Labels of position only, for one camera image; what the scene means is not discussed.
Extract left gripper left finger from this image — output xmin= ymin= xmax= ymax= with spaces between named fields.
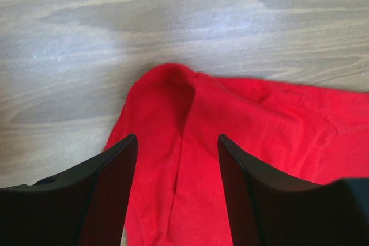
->
xmin=1 ymin=134 xmax=138 ymax=245

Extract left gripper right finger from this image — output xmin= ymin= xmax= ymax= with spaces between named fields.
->
xmin=217 ymin=134 xmax=368 ymax=245

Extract red t shirt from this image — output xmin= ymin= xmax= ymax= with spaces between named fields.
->
xmin=107 ymin=63 xmax=368 ymax=245

